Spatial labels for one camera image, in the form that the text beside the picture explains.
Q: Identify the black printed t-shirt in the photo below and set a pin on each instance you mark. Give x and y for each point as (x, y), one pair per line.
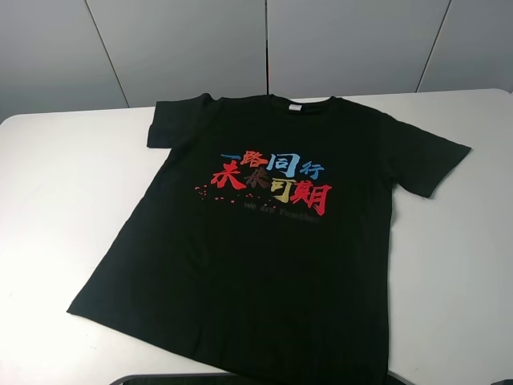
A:
(261, 247)

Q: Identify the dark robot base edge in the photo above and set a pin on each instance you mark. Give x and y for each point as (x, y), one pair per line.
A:
(180, 379)

